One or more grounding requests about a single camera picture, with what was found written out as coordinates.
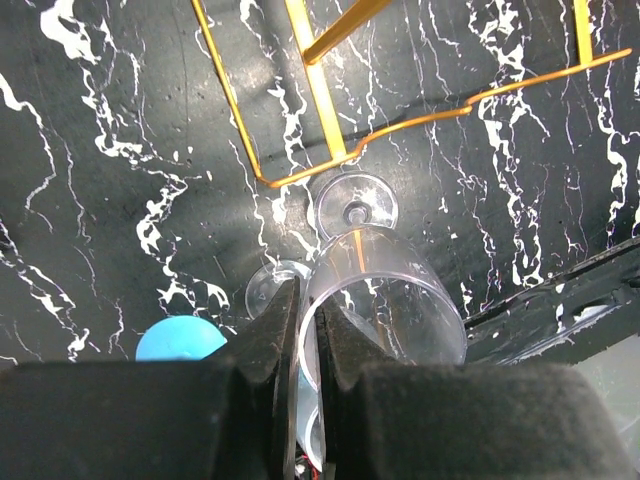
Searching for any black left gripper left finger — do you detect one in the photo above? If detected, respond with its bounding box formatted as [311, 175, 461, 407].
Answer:
[1, 279, 300, 479]

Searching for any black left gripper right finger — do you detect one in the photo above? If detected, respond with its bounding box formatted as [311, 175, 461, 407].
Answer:
[314, 300, 635, 479]

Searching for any clear wine glass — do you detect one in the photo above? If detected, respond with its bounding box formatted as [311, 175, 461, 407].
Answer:
[245, 260, 322, 474]
[298, 171, 467, 389]

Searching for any blue plastic wine glass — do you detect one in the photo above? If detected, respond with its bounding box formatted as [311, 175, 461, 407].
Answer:
[135, 315, 227, 362]

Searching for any gold wire wine glass rack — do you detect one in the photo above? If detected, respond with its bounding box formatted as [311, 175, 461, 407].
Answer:
[192, 1, 632, 189]

